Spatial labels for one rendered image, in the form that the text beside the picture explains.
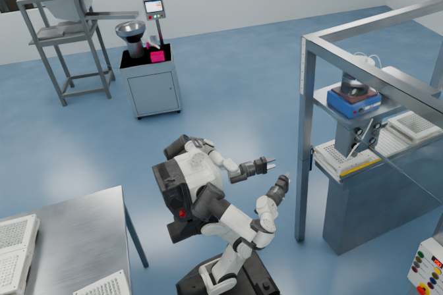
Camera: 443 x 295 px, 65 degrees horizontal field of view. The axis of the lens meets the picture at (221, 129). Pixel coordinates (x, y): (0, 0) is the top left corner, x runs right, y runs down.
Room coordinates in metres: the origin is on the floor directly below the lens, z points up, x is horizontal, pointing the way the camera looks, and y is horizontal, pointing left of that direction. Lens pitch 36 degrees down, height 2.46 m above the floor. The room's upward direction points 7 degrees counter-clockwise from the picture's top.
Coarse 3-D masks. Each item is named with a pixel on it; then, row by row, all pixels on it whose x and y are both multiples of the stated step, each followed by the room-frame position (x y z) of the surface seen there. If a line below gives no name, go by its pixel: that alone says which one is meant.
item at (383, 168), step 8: (320, 168) 1.64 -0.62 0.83; (376, 168) 1.51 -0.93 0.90; (384, 168) 1.53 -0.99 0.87; (392, 168) 1.55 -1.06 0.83; (328, 176) 1.56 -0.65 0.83; (352, 176) 1.45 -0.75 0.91; (360, 176) 1.47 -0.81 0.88; (368, 176) 1.49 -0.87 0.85; (376, 176) 1.51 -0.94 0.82; (336, 184) 1.48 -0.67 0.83; (344, 184) 1.43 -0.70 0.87; (352, 184) 1.45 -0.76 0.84
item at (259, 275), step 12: (252, 252) 1.50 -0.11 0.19; (204, 264) 1.47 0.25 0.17; (252, 264) 1.41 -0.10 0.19; (192, 276) 1.28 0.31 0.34; (240, 276) 1.34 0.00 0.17; (252, 276) 1.32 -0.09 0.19; (264, 276) 1.31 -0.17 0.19; (180, 288) 1.21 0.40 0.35; (192, 288) 1.20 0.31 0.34; (204, 288) 1.20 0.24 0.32; (240, 288) 1.25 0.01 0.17; (252, 288) 1.24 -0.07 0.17; (264, 288) 1.20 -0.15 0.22; (276, 288) 1.21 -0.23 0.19
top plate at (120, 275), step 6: (108, 276) 0.98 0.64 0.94; (114, 276) 0.97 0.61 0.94; (120, 276) 0.97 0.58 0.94; (96, 282) 0.95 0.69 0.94; (102, 282) 0.95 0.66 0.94; (108, 282) 0.94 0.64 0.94; (114, 282) 0.94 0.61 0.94; (120, 282) 0.94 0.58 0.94; (126, 282) 0.93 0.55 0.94; (84, 288) 0.93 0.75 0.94; (90, 288) 0.92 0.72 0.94; (108, 288) 0.91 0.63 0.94; (120, 288) 0.91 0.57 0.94; (126, 288) 0.90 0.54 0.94; (78, 294) 0.90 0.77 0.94; (84, 294) 0.90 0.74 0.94; (96, 294) 0.89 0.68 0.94; (126, 294) 0.87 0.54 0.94
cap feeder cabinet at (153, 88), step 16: (144, 48) 4.27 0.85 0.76; (160, 48) 4.20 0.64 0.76; (128, 64) 3.85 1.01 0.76; (144, 64) 3.79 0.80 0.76; (160, 64) 3.78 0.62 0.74; (128, 80) 3.75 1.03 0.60; (144, 80) 3.76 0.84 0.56; (160, 80) 3.77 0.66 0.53; (176, 80) 3.86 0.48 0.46; (128, 96) 3.75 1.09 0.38; (144, 96) 3.76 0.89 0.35; (160, 96) 3.77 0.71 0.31; (176, 96) 3.79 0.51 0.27; (144, 112) 3.75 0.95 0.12; (160, 112) 3.77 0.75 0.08
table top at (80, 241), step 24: (96, 192) 1.64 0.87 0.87; (120, 192) 1.61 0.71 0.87; (24, 216) 1.51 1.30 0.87; (48, 216) 1.49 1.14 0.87; (72, 216) 1.46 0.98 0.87; (96, 216) 1.44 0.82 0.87; (120, 216) 1.41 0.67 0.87; (48, 240) 1.30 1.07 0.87; (72, 240) 1.28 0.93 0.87; (96, 240) 1.26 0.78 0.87; (120, 240) 1.24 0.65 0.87; (48, 264) 1.14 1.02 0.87; (72, 264) 1.12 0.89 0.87; (96, 264) 1.10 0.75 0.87; (120, 264) 1.08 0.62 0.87; (48, 288) 1.00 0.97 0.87; (72, 288) 0.98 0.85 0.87
